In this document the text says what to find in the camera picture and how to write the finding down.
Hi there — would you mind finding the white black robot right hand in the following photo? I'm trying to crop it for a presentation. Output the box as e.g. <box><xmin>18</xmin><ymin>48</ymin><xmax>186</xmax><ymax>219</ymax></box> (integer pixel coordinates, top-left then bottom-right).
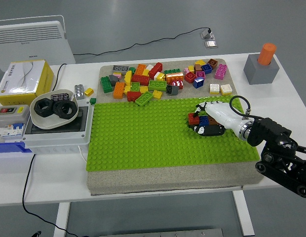
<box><xmin>191</xmin><ymin>100</ymin><xmax>245</xmax><ymax>137</ymax></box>

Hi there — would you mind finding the small red toy brick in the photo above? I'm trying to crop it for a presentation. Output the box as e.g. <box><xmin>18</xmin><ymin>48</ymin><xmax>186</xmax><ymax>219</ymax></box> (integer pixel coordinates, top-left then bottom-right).
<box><xmin>187</xmin><ymin>113</ymin><xmax>200</xmax><ymax>126</ymax></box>

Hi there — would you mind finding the pink six-stud toy brick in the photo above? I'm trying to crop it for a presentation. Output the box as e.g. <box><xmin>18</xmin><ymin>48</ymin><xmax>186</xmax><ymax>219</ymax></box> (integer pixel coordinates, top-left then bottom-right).
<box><xmin>214</xmin><ymin>64</ymin><xmax>228</xmax><ymax>80</ymax></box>

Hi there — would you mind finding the dark grey toy brick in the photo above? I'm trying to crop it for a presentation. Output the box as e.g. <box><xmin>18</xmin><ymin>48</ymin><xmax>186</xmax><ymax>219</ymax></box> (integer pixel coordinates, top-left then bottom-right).
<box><xmin>166</xmin><ymin>85</ymin><xmax>180</xmax><ymax>96</ymax></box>

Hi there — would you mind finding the long orange toy brick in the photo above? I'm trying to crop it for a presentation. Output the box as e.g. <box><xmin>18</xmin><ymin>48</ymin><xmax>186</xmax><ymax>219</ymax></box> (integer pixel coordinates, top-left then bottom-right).
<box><xmin>165</xmin><ymin>73</ymin><xmax>185</xmax><ymax>83</ymax></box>

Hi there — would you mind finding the long red toy brick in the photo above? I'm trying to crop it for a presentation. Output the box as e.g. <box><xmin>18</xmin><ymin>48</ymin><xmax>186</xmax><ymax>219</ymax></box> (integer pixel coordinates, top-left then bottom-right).
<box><xmin>148</xmin><ymin>62</ymin><xmax>163</xmax><ymax>79</ymax></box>
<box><xmin>131</xmin><ymin>74</ymin><xmax>151</xmax><ymax>86</ymax></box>

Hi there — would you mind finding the green studded baseplate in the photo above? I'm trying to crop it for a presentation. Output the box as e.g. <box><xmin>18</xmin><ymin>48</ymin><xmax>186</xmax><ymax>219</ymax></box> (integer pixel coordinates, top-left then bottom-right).
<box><xmin>85</xmin><ymin>95</ymin><xmax>258</xmax><ymax>172</ymax></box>

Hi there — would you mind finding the long grey toy brick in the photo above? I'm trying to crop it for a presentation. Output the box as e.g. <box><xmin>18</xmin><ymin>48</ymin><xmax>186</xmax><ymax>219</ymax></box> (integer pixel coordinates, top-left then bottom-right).
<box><xmin>112</xmin><ymin>65</ymin><xmax>130</xmax><ymax>74</ymax></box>

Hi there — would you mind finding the silver grey toy brick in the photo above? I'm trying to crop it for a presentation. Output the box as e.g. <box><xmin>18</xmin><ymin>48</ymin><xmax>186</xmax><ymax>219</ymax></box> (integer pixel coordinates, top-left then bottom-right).
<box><xmin>74</xmin><ymin>84</ymin><xmax>85</xmax><ymax>100</ymax></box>

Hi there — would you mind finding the grey block holder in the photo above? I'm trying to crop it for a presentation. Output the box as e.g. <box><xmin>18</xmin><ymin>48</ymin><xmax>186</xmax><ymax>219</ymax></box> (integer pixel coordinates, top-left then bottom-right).
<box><xmin>243</xmin><ymin>54</ymin><xmax>279</xmax><ymax>85</ymax></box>

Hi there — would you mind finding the long light green brick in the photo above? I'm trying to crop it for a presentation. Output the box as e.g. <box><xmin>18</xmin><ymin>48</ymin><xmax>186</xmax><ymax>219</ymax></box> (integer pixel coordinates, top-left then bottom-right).
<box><xmin>135</xmin><ymin>91</ymin><xmax>154</xmax><ymax>106</ymax></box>
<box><xmin>148</xmin><ymin>80</ymin><xmax>168</xmax><ymax>91</ymax></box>

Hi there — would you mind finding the orange cylinder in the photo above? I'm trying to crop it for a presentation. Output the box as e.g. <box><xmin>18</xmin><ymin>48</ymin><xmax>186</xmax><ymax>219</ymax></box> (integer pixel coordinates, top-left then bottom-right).
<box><xmin>257</xmin><ymin>43</ymin><xmax>277</xmax><ymax>66</ymax></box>

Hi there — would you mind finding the open floor socket with plug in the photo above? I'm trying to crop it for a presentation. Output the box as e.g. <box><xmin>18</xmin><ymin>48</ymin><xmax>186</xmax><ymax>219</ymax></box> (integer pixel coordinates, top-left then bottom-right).
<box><xmin>200</xmin><ymin>28</ymin><xmax>215</xmax><ymax>40</ymax></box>

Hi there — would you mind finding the grey-brown mat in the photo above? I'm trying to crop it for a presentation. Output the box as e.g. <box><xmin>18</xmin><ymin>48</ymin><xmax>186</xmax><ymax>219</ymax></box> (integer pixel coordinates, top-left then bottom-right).
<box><xmin>86</xmin><ymin>58</ymin><xmax>265</xmax><ymax>196</ymax></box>

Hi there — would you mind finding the white table leg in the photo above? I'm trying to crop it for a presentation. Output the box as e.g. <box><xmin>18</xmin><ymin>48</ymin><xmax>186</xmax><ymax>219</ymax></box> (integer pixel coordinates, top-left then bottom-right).
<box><xmin>232</xmin><ymin>191</ymin><xmax>255</xmax><ymax>237</ymax></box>
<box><xmin>53</xmin><ymin>202</ymin><xmax>71</xmax><ymax>237</ymax></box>

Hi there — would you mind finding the grey metal plate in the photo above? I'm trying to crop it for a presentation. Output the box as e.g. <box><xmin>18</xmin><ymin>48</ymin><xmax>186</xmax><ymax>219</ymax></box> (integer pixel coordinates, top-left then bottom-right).
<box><xmin>100</xmin><ymin>228</ymin><xmax>224</xmax><ymax>237</ymax></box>

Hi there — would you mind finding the large black hex nut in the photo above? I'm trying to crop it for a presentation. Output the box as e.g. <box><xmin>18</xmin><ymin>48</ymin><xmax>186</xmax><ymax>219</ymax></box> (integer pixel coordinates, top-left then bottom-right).
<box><xmin>34</xmin><ymin>98</ymin><xmax>55</xmax><ymax>117</ymax></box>
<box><xmin>53</xmin><ymin>101</ymin><xmax>75</xmax><ymax>120</ymax></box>

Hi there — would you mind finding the small black circuit module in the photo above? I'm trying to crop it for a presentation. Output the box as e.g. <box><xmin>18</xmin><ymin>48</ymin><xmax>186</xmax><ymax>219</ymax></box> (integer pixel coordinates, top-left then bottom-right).
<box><xmin>50</xmin><ymin>92</ymin><xmax>70</xmax><ymax>101</ymax></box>

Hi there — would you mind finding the white bowl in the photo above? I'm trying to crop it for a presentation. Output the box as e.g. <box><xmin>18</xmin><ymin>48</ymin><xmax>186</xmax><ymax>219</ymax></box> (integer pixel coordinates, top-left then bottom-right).
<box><xmin>30</xmin><ymin>88</ymin><xmax>79</xmax><ymax>130</ymax></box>

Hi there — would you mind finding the yellow white cardboard box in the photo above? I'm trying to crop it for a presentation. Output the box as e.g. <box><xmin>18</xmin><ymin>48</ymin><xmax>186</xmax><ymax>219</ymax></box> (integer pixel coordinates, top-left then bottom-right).
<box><xmin>0</xmin><ymin>59</ymin><xmax>55</xmax><ymax>106</ymax></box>

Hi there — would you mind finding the white panel heater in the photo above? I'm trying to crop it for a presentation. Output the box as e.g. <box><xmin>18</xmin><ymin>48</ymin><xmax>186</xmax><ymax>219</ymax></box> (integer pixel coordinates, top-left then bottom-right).
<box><xmin>0</xmin><ymin>15</ymin><xmax>77</xmax><ymax>72</ymax></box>

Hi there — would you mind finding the white circuit breaker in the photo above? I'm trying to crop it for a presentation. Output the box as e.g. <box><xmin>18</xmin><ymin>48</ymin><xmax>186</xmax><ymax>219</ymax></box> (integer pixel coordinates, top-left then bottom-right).
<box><xmin>0</xmin><ymin>122</ymin><xmax>27</xmax><ymax>143</ymax></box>

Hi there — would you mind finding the blue plastic box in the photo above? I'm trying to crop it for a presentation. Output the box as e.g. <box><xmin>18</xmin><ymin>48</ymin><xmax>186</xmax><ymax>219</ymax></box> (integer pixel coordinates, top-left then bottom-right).
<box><xmin>0</xmin><ymin>141</ymin><xmax>33</xmax><ymax>160</ymax></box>

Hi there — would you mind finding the black power cord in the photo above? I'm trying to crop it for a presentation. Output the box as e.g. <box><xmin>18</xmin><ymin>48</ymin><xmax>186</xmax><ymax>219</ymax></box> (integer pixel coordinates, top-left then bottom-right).
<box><xmin>74</xmin><ymin>27</ymin><xmax>211</xmax><ymax>56</ymax></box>

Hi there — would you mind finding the thin white cable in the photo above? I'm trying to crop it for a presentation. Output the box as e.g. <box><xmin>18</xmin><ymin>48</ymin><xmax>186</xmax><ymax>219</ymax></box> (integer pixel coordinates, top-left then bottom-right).
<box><xmin>77</xmin><ymin>145</ymin><xmax>87</xmax><ymax>162</ymax></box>

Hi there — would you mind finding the grey electrical enclosure box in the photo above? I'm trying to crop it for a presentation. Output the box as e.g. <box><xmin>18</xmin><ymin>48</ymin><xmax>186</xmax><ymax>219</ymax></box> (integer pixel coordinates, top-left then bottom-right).
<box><xmin>21</xmin><ymin>105</ymin><xmax>91</xmax><ymax>155</ymax></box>

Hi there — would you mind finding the thin black cable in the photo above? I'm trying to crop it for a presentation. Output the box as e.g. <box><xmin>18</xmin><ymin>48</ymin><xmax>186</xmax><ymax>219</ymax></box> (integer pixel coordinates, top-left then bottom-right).
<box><xmin>22</xmin><ymin>153</ymin><xmax>78</xmax><ymax>237</ymax></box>
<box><xmin>52</xmin><ymin>63</ymin><xmax>68</xmax><ymax>91</ymax></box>

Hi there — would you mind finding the grey switch box red button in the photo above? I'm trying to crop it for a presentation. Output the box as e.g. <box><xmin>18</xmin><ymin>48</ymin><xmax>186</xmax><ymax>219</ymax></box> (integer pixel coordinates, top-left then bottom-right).
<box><xmin>0</xmin><ymin>104</ymin><xmax>30</xmax><ymax>127</ymax></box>

